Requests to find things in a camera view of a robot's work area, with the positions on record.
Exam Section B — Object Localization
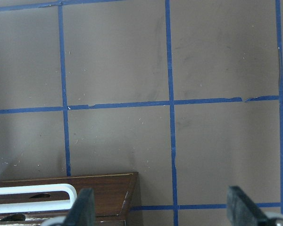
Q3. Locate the white drawer handle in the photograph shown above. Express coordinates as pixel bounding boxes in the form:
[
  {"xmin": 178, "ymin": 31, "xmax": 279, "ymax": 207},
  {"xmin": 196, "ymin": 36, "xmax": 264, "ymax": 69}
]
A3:
[{"xmin": 0, "ymin": 184, "xmax": 77, "ymax": 214}]

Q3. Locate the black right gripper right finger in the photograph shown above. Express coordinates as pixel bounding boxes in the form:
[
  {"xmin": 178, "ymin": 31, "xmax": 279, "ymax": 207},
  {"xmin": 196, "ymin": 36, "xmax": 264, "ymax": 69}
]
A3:
[{"xmin": 226, "ymin": 186, "xmax": 274, "ymax": 226}]

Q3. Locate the light wooden drawer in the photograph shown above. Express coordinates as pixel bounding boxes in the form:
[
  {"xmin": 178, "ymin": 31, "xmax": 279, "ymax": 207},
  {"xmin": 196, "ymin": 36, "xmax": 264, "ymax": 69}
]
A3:
[{"xmin": 0, "ymin": 172, "xmax": 138, "ymax": 214}]

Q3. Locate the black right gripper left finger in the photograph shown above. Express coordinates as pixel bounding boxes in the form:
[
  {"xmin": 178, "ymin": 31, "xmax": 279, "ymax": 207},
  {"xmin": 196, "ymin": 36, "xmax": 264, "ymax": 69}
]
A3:
[{"xmin": 61, "ymin": 188, "xmax": 95, "ymax": 226}]

